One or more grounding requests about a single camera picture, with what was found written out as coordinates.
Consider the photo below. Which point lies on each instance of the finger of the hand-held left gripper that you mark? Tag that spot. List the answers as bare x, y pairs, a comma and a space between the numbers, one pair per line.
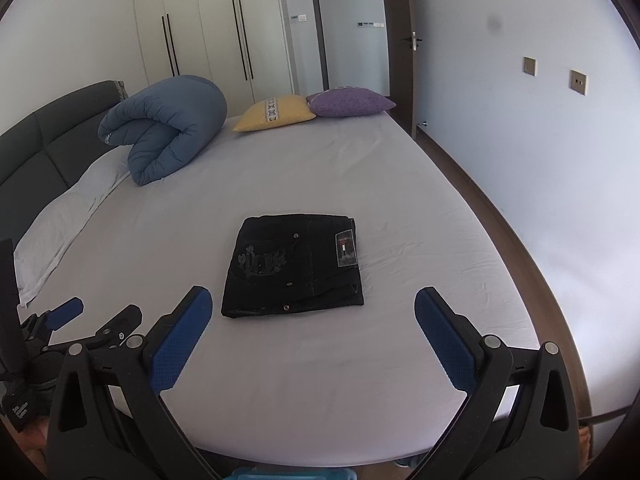
120, 322
67, 307

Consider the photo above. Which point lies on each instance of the purple pillow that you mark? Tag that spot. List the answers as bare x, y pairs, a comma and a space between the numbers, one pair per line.
350, 101

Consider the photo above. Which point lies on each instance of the yellow pillow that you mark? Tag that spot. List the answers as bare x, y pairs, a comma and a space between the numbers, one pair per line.
277, 112

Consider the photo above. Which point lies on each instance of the beige wall switch plate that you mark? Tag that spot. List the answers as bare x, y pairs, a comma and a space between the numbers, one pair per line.
530, 66
579, 82

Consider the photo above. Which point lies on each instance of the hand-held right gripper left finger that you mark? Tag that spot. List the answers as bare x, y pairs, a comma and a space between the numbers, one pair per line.
180, 340

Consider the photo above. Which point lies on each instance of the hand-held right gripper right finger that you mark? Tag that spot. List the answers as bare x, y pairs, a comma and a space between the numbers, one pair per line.
447, 340

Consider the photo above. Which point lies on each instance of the cream wardrobe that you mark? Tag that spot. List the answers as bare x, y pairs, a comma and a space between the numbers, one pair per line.
210, 25

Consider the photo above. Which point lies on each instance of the dark brown door frame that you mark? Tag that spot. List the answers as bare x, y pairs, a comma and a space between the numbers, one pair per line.
315, 20

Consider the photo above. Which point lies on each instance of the white pillow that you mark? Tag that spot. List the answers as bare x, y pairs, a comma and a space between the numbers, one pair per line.
70, 220

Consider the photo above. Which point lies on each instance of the grey padded headboard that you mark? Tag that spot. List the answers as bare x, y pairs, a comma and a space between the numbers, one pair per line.
45, 150

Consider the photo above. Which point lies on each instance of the black pants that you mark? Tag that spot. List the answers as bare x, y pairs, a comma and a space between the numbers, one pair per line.
290, 270

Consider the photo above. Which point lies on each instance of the blue rolled duvet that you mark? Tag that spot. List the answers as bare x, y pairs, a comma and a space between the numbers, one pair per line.
165, 120

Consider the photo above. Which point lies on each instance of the hallway switch panel row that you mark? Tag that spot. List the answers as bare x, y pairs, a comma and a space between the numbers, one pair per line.
371, 24

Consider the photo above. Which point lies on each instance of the bed with white sheet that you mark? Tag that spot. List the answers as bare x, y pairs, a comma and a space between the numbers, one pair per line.
310, 175

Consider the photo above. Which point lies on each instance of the dark brown door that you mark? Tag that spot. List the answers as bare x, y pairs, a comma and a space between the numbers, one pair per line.
402, 70

